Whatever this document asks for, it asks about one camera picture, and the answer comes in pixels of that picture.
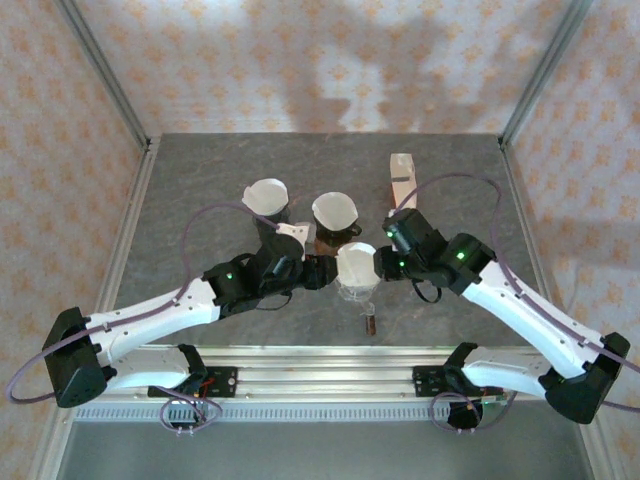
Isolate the clear glass server wooden handle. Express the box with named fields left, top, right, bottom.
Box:
left=339, top=287, right=381, bottom=337

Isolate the coffee filter pack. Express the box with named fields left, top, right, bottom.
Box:
left=389, top=152, right=420, bottom=211

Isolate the small green circuit board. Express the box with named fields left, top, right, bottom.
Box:
left=479, top=392, right=509, bottom=416

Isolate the patterned fabric backdrop panel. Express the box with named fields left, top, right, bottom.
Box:
left=0, top=0, right=146, bottom=480
left=504, top=0, right=640, bottom=480
left=74, top=0, right=576, bottom=136

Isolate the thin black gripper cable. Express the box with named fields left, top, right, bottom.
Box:
left=409, top=277, right=445, bottom=305

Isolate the aluminium table side rail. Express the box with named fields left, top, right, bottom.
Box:
left=499, top=142, right=609, bottom=480
left=78, top=139, right=162, bottom=364

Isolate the aluminium mounting rail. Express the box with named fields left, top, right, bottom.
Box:
left=58, top=344, right=601, bottom=401

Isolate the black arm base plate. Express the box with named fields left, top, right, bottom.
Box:
left=199, top=366, right=239, bottom=400
left=412, top=366, right=451, bottom=400

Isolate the purple cable loop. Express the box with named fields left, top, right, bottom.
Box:
left=159, top=392, right=230, bottom=435
left=429, top=374, right=521, bottom=435

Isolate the slotted white cable duct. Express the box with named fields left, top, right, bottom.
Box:
left=74, top=404, right=454, bottom=424

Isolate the aluminium frame post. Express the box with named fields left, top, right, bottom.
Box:
left=499, top=0, right=596, bottom=151
left=53, top=0, right=154, bottom=151

